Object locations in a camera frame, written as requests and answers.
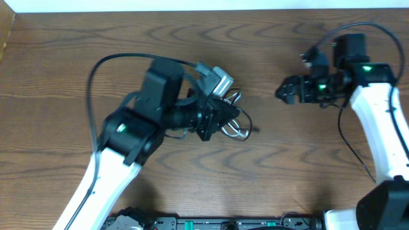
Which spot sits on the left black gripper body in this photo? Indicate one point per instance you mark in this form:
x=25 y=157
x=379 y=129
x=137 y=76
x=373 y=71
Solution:
x=208 y=122

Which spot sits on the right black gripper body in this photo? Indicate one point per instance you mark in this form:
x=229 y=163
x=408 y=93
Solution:
x=323 y=88

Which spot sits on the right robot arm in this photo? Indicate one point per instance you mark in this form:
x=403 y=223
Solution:
x=367 y=87

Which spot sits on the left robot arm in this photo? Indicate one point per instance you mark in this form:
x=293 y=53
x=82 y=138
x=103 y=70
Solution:
x=170 y=99

